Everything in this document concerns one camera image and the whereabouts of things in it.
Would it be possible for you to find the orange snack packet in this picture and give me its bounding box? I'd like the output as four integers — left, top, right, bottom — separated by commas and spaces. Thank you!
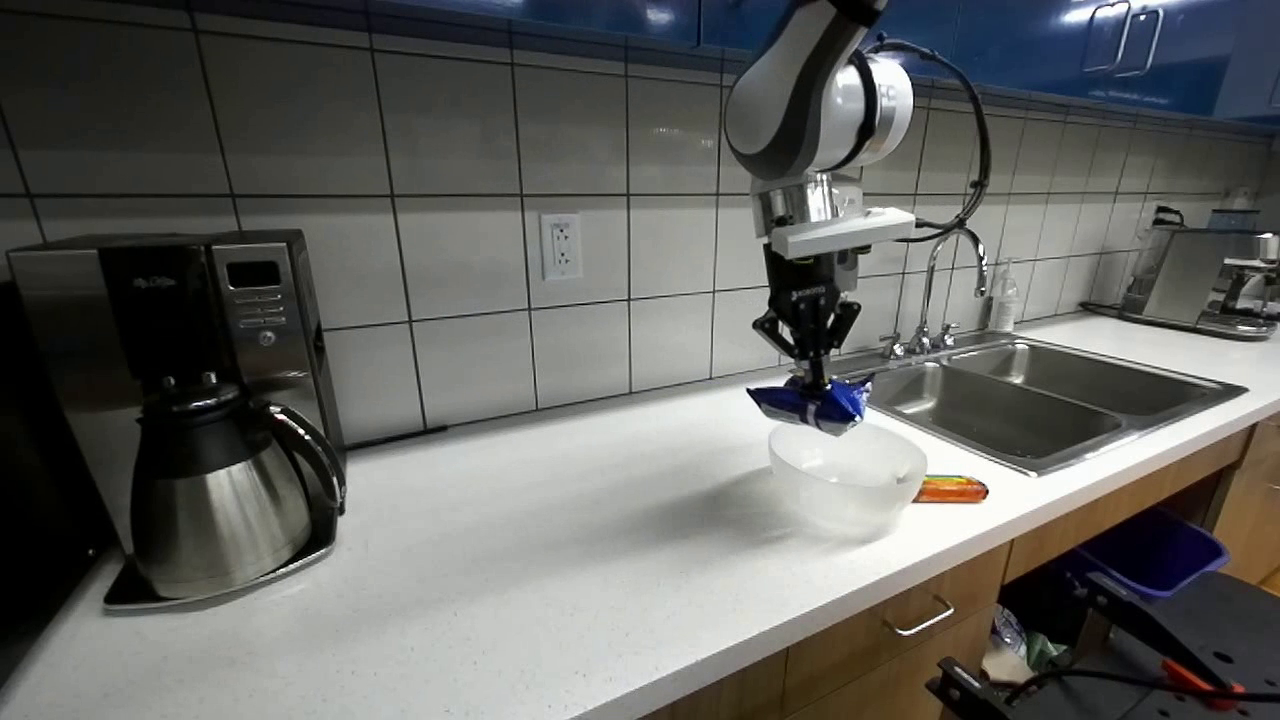
913, 475, 990, 504

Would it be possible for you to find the blue snack bag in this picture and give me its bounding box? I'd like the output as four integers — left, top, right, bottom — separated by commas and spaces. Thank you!
747, 375, 874, 437

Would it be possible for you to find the white plastic bowl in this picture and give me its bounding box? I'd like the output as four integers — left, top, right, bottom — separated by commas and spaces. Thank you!
768, 420, 929, 542

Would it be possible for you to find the clear soap bottle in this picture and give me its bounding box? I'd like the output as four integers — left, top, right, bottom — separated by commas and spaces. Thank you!
989, 261, 1020, 334

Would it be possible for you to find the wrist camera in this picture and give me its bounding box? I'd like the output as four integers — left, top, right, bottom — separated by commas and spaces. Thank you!
769, 206, 917, 262

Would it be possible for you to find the steel coffee maker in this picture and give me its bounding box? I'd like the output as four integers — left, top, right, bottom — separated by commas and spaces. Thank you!
5, 230, 348, 612

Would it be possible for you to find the steel double sink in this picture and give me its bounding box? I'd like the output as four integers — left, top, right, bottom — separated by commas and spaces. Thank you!
835, 334, 1249, 478

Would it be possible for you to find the steel coffee carafe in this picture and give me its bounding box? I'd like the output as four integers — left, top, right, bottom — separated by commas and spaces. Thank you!
130, 374, 348, 601

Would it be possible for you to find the row of blue wall cabinets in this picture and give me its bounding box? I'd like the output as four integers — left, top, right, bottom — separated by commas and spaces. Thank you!
370, 0, 1280, 127

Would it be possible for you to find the orange clamp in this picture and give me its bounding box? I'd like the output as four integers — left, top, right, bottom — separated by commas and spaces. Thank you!
1160, 657, 1247, 712

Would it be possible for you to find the blue bin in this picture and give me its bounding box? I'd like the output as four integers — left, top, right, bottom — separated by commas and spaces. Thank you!
1062, 507, 1230, 602

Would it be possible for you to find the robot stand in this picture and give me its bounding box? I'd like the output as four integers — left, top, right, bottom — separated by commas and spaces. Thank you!
925, 570, 1280, 720

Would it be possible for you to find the chrome tap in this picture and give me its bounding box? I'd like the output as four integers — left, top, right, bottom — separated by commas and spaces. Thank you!
880, 227, 991, 360

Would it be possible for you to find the plastic bag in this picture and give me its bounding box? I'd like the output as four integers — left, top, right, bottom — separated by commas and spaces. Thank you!
980, 604, 1073, 687

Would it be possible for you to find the white wall socket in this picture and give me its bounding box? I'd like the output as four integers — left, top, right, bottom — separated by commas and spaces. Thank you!
540, 212, 584, 282

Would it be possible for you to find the metal drawer handle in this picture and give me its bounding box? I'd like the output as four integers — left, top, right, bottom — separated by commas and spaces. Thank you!
884, 594, 956, 639

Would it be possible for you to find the black appliance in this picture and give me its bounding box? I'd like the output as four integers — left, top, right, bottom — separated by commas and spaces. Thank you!
0, 280, 116, 691

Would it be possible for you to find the steel espresso machine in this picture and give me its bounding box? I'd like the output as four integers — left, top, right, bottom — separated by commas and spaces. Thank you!
1080, 227, 1280, 342

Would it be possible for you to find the wooden drawer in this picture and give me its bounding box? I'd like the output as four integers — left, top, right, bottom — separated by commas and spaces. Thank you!
783, 543, 1012, 714

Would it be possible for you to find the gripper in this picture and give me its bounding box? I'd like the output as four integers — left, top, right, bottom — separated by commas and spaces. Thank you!
752, 243, 864, 390

